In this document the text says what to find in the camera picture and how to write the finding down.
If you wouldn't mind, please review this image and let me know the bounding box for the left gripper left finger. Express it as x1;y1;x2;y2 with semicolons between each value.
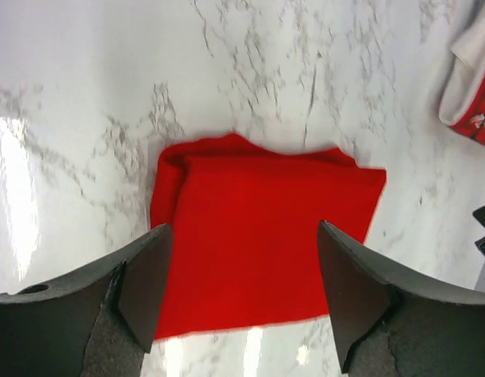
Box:
0;224;173;376

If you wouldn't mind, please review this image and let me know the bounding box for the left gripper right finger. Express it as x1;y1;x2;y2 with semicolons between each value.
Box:
318;221;485;376

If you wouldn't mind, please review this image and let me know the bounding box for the plain red t-shirt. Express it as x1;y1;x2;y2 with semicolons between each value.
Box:
150;134;387;339

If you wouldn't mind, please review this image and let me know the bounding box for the folded red Coca-Cola t-shirt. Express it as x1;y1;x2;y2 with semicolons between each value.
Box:
438;1;485;146

